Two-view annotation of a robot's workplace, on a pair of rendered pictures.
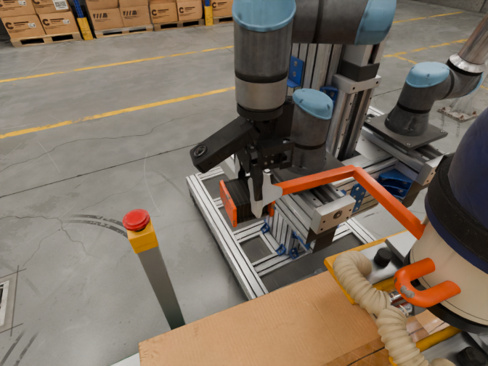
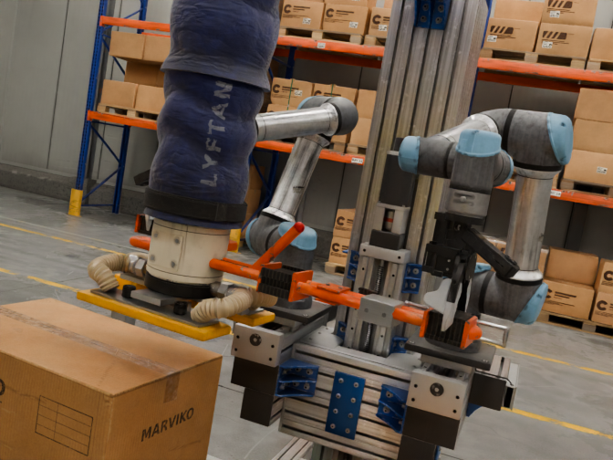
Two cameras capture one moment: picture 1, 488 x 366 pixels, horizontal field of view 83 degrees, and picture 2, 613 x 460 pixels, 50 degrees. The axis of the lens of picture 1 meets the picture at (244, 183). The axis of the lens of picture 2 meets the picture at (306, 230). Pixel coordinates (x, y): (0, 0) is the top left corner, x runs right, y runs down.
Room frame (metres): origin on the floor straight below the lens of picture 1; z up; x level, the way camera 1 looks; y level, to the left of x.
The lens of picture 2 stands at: (-0.58, -1.59, 1.47)
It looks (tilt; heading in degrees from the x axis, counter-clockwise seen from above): 6 degrees down; 46
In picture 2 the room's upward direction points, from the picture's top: 10 degrees clockwise
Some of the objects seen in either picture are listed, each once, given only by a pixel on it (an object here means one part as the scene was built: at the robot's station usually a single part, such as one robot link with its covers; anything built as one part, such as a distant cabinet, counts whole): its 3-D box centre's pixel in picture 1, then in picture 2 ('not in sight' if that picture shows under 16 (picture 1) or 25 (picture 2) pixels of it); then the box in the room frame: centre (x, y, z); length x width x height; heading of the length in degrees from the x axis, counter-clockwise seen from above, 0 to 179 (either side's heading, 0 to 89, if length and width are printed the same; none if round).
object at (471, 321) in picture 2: not in sight; (449, 326); (0.45, -0.94, 1.21); 0.08 x 0.07 x 0.05; 110
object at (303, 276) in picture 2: not in sight; (285, 280); (0.34, -0.61, 1.21); 0.10 x 0.08 x 0.06; 20
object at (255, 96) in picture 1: (259, 88); not in sight; (0.40, -0.02, 1.43); 0.08 x 0.08 x 0.05
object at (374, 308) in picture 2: not in sight; (380, 310); (0.41, -0.81, 1.21); 0.07 x 0.07 x 0.04; 20
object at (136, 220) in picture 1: (137, 221); not in sight; (0.49, 0.29, 1.02); 0.07 x 0.07 x 0.04
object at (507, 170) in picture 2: not in sight; (481, 165); (0.55, -0.88, 1.51); 0.11 x 0.11 x 0.08; 16
